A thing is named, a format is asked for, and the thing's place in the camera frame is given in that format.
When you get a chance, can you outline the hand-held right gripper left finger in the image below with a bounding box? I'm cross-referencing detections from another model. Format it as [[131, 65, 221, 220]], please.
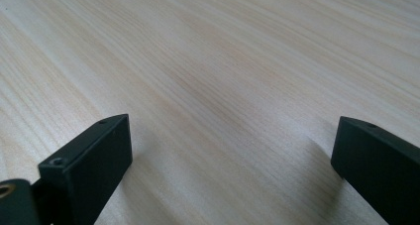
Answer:
[[31, 113, 134, 225]]

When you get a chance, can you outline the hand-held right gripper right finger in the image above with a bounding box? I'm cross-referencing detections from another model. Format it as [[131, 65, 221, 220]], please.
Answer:
[[330, 116, 420, 225]]

